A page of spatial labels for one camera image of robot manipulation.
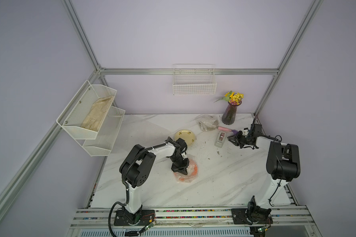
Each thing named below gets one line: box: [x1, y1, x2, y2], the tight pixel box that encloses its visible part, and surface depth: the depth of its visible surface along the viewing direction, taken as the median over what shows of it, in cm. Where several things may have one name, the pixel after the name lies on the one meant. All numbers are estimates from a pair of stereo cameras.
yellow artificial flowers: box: [213, 90, 245, 106], surface depth 100 cm
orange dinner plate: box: [174, 158, 199, 184], surface depth 88 cm
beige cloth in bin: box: [81, 95, 115, 132], surface depth 81 cm
